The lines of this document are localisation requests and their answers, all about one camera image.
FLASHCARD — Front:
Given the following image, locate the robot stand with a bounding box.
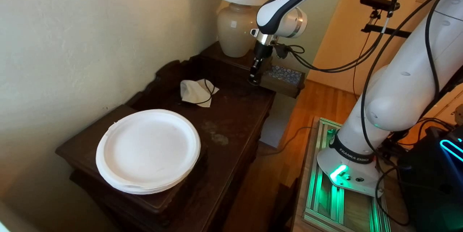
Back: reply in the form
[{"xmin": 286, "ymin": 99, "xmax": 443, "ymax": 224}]
[{"xmin": 292, "ymin": 116, "xmax": 411, "ymax": 232}]

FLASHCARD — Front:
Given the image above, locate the brown wooden drawer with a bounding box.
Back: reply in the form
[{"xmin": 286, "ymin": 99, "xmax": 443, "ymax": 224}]
[{"xmin": 260, "ymin": 65, "xmax": 306, "ymax": 99}]

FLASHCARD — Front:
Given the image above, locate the camera on mount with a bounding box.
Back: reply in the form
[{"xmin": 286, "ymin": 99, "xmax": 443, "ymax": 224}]
[{"xmin": 360, "ymin": 0, "xmax": 412, "ymax": 39}]

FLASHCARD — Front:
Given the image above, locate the stack of white paper plates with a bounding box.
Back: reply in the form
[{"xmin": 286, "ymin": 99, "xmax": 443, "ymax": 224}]
[{"xmin": 95, "ymin": 109, "xmax": 202, "ymax": 195}]

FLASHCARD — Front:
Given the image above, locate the black cable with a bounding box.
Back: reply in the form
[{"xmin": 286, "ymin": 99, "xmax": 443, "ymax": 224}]
[{"xmin": 258, "ymin": 126, "xmax": 316, "ymax": 157}]

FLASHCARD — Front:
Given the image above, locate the black computer with blue light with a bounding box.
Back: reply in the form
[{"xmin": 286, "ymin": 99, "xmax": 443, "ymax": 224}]
[{"xmin": 397, "ymin": 125, "xmax": 463, "ymax": 232}]

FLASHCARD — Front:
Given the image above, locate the beige table lamp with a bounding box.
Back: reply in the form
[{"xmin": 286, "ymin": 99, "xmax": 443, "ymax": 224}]
[{"xmin": 212, "ymin": 0, "xmax": 279, "ymax": 59}]

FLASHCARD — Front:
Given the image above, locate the white face mask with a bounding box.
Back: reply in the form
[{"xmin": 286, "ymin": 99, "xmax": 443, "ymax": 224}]
[{"xmin": 179, "ymin": 78, "xmax": 220, "ymax": 108}]

